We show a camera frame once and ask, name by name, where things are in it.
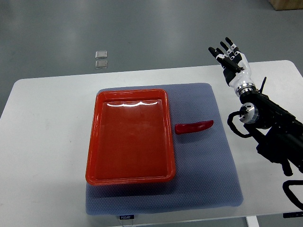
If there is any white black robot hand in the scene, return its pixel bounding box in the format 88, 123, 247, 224
208, 37, 256, 96

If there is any red pepper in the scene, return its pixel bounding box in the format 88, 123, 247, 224
174, 120, 214, 135

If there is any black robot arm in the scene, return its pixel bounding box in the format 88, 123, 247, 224
237, 83, 303, 176

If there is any red plastic tray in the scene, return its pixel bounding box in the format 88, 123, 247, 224
85, 89, 176, 186

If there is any cardboard box corner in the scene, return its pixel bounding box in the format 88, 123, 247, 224
269, 0, 303, 10

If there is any blue grey mesh mat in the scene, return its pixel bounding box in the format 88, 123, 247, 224
86, 83, 243, 215

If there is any upper floor socket plate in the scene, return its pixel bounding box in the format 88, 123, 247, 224
95, 51, 107, 59

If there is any white table leg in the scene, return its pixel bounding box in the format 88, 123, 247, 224
246, 216, 259, 227

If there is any black table label right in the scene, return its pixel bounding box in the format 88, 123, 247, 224
283, 211, 303, 218

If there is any black table label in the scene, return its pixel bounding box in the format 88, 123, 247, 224
283, 211, 303, 218
119, 215, 134, 220

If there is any black table label left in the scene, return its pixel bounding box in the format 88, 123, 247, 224
119, 215, 134, 220

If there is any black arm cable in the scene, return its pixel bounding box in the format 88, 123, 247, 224
227, 111, 251, 138

